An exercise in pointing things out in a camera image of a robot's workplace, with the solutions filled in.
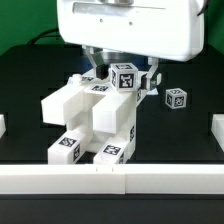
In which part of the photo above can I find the white tagged cube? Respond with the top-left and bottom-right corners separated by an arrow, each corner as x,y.
165,88 -> 187,109

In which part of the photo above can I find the white front rail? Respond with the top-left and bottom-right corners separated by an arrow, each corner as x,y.
0,164 -> 224,194

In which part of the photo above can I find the white chair back frame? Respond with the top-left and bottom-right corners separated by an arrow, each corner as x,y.
40,66 -> 163,135

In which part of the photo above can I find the white chair seat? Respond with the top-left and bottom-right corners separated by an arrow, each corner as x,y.
68,99 -> 138,161

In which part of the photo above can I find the white part right edge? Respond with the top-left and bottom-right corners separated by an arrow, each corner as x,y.
211,114 -> 224,152

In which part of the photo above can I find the white part left edge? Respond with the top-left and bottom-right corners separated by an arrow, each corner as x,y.
0,114 -> 6,138

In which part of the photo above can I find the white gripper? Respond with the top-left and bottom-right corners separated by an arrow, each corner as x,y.
57,0 -> 204,90

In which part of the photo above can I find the white tagged block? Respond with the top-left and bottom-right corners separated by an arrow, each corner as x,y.
110,63 -> 138,92

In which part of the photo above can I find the white part edge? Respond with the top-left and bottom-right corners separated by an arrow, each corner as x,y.
0,114 -> 6,138
211,114 -> 224,152

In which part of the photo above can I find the black cable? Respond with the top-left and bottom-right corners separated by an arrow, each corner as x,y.
27,28 -> 61,46

